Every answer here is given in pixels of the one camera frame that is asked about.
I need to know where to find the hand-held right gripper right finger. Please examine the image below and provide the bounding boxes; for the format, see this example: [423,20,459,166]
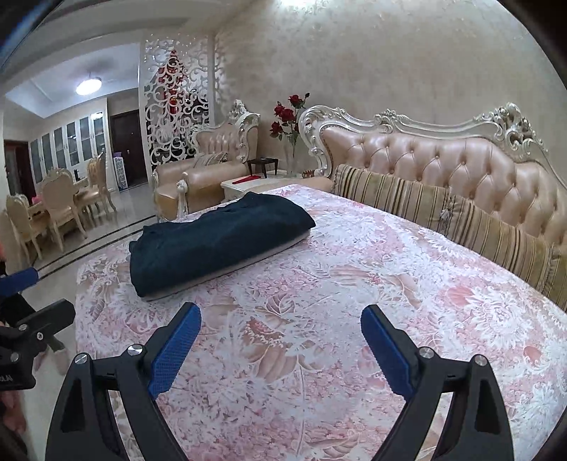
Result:
[360,304,528,461]

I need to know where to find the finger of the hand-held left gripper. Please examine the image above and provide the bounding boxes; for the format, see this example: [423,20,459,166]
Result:
[0,267,40,295]
[18,299,76,335]

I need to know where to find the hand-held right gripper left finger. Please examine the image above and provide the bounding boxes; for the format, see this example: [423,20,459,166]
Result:
[44,302,202,461]

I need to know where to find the navy sweater with yellow print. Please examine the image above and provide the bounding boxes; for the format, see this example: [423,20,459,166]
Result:
[129,191,316,298]

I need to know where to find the person's left forearm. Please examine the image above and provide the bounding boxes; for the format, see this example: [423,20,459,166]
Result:
[0,391,28,444]

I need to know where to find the cream ornate dining chair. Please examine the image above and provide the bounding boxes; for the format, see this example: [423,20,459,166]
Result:
[86,153,117,214]
[42,167,88,252]
[6,194,44,261]

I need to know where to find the pink floral bedspread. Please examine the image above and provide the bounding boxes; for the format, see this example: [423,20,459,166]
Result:
[75,184,567,461]

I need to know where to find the dining table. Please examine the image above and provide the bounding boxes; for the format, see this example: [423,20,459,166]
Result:
[27,185,103,222]

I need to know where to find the white glass-door cabinet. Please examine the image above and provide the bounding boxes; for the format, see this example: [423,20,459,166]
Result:
[29,111,109,174]

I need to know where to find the striped bolster pillow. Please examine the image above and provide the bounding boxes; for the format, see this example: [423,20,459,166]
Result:
[443,195,567,312]
[332,164,453,232]

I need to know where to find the white end table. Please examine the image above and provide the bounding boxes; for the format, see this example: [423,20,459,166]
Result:
[220,171,311,205]

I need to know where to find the dark wooden door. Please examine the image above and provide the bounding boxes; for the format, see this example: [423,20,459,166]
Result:
[110,113,145,191]

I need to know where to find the pink tufted armchair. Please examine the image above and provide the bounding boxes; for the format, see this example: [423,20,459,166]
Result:
[153,100,262,221]

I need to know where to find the pink tufted leather sofa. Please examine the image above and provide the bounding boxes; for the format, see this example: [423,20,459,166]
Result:
[298,103,567,313]

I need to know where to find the round ceiling lamp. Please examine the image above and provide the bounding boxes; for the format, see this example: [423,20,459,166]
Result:
[75,75,103,96]

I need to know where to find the small dark tray table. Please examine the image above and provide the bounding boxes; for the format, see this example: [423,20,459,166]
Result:
[246,157,279,177]

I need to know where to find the glass vase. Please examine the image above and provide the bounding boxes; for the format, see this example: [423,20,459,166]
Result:
[283,133,303,178]

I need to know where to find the white ornate screen divider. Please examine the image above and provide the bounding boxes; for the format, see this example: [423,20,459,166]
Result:
[139,35,215,171]

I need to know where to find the red roses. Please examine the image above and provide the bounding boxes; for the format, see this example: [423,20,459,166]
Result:
[269,92,311,147]

